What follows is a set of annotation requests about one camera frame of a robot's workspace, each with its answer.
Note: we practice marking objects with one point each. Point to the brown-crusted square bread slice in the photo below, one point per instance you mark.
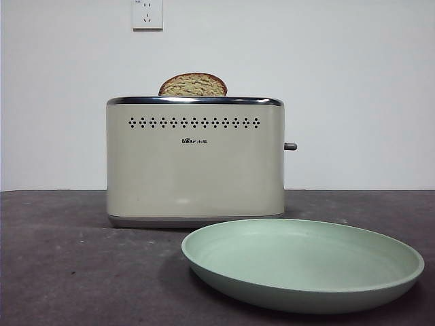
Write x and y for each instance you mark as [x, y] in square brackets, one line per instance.
[192, 85]

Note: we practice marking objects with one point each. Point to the pale green round plate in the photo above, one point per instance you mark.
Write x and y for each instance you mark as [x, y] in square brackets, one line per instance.
[299, 258]

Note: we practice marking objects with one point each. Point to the cream two-slot toaster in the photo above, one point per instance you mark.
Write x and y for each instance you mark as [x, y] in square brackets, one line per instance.
[193, 169]

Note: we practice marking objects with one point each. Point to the white wall power socket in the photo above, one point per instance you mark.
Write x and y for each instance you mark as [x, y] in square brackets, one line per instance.
[147, 15]

